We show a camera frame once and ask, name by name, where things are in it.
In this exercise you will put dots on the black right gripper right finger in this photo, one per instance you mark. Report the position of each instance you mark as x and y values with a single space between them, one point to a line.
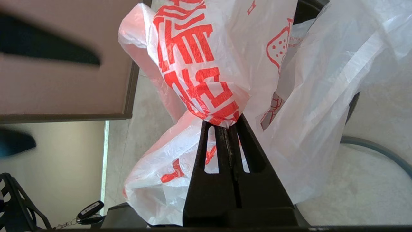
264 193

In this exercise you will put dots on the black ribbed trash can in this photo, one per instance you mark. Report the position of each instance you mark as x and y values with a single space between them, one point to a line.
305 9

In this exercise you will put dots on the black car key fob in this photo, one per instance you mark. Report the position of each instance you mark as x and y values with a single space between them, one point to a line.
91 209

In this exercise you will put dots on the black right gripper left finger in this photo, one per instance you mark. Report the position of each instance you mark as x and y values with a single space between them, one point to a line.
199 199

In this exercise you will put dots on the grey wall baseboard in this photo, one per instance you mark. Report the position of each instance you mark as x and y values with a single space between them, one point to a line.
132 90

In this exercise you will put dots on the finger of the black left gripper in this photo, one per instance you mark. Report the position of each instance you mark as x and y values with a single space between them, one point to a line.
38 42
16 143

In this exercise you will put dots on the white plastic bag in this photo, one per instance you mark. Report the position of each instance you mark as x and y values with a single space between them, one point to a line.
305 96

